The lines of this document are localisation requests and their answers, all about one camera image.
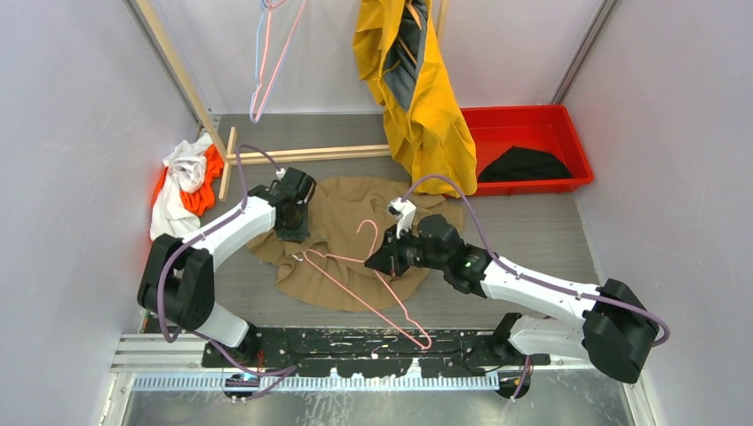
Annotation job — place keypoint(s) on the black garment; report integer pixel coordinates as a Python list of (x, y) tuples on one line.
[(524, 164)]

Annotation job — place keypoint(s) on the blue wire hanger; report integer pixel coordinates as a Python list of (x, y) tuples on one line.
[(256, 53)]

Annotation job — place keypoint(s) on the red plastic bin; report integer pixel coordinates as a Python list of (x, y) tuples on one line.
[(546, 128)]

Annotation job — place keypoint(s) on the orange cloth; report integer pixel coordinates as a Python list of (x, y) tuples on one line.
[(199, 195)]

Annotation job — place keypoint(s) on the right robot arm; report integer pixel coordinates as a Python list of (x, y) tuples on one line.
[(604, 324)]

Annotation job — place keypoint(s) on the wooden clothes rack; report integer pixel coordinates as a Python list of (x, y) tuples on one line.
[(226, 150)]

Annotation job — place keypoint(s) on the white cloth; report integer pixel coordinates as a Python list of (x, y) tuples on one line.
[(185, 169)]

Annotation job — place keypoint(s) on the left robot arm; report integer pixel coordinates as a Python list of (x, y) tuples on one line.
[(178, 284)]

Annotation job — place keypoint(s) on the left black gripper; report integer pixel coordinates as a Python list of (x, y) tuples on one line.
[(302, 232)]

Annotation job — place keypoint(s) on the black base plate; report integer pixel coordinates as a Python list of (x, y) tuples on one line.
[(375, 352)]

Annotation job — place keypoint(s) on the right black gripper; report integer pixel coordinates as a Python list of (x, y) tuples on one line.
[(389, 259)]

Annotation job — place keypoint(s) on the yellow pleated skirt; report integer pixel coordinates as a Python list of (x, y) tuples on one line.
[(423, 123)]

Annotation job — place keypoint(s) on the tan brown garment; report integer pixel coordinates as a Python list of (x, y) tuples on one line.
[(347, 217)]

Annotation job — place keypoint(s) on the aluminium rail frame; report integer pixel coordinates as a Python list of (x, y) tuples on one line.
[(362, 376)]

